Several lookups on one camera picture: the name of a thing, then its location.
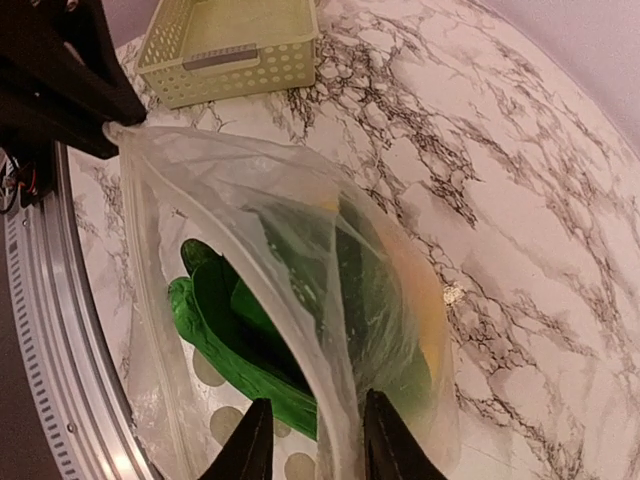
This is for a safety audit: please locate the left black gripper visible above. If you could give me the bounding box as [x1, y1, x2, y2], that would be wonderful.
[1, 1, 146, 158]

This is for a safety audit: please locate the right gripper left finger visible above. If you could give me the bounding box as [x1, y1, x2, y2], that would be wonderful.
[199, 398, 274, 480]

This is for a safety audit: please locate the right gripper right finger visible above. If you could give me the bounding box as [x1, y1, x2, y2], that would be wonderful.
[364, 389, 446, 480]

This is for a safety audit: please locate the fake dark green cucumber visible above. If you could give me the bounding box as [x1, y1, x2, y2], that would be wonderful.
[259, 197, 432, 416]

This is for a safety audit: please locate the fake green bok choy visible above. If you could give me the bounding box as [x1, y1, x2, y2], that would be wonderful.
[168, 238, 317, 440]

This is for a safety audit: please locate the clear polka dot zip bag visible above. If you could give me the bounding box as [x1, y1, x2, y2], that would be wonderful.
[104, 123, 461, 479]

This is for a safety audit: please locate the fake orange pepper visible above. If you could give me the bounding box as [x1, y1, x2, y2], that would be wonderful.
[335, 196, 446, 390]

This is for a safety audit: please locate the pale green plastic basket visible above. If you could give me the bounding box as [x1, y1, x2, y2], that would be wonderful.
[135, 0, 319, 109]

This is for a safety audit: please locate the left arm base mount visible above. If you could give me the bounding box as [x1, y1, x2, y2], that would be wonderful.
[1, 134, 57, 215]

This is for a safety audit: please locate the front aluminium table rail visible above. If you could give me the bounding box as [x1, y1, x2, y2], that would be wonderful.
[4, 144, 160, 479]

